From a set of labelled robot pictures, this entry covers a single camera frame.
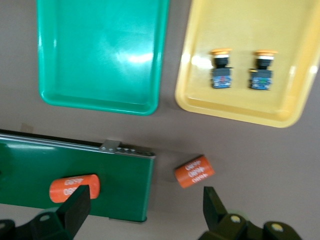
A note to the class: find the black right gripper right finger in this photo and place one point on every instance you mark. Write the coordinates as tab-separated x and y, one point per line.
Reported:
215	215

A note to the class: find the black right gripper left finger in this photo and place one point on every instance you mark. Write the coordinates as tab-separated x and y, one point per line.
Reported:
75	210

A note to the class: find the orange cylinder with white print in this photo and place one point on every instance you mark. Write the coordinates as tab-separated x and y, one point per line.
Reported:
193	172
62	188

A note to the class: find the yellow mushroom push button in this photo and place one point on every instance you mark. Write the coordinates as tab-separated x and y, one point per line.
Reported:
261	80
221	77

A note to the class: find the green belt conveyor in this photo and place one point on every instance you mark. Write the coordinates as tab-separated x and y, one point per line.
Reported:
120	180

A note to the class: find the yellow plastic tray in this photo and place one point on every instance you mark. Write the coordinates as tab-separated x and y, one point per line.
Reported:
237	105

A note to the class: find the green plastic tray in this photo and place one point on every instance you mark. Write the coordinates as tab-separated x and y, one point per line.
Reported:
100	50

